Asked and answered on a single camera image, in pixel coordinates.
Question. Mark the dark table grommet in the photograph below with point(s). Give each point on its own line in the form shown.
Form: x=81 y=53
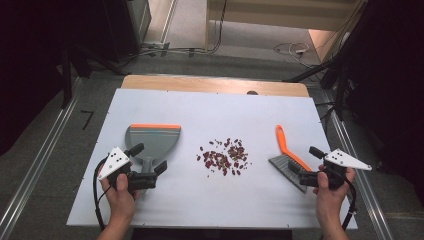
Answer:
x=252 y=92

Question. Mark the person's right hand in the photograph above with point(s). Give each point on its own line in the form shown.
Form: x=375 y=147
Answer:
x=330 y=200

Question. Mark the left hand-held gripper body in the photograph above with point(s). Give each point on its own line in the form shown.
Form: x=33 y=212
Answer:
x=115 y=161

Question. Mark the beige wooden furniture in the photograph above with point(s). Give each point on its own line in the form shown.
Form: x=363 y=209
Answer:
x=283 y=13

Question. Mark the white board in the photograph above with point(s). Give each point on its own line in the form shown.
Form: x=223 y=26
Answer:
x=206 y=200

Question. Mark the pile of red beans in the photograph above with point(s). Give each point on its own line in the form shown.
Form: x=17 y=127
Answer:
x=225 y=156

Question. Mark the aluminium floor rail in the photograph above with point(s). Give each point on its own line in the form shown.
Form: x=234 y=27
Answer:
x=36 y=166
x=363 y=186

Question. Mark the person's left hand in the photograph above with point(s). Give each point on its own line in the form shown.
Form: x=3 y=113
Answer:
x=120 y=198

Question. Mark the black metal stand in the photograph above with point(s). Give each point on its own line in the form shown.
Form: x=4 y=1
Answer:
x=66 y=83
x=340 y=90

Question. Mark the orange brush with grey bristles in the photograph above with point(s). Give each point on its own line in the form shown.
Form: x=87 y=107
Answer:
x=289 y=153

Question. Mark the grey dustpan with orange edge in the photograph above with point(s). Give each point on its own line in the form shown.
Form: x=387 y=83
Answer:
x=154 y=141

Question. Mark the wooden table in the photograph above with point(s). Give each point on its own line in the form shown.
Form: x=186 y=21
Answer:
x=213 y=85

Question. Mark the black cabinet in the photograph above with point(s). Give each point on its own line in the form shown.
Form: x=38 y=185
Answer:
x=121 y=28

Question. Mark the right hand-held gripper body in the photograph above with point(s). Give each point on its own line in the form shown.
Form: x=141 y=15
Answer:
x=340 y=160

